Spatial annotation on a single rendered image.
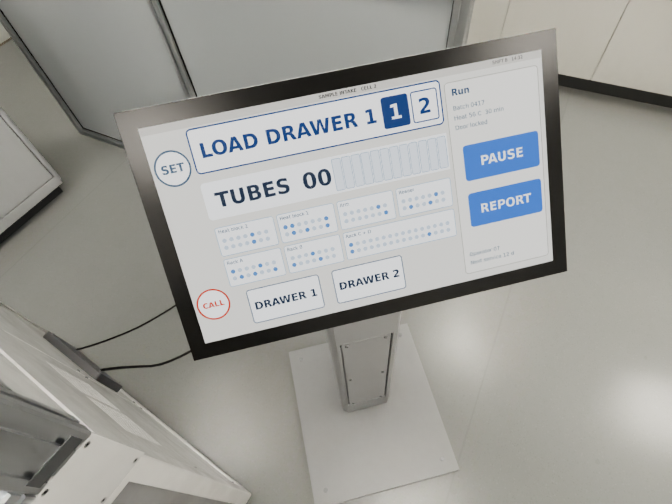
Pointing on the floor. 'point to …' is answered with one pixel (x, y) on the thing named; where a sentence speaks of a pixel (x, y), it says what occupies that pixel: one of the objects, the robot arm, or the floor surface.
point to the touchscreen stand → (368, 412)
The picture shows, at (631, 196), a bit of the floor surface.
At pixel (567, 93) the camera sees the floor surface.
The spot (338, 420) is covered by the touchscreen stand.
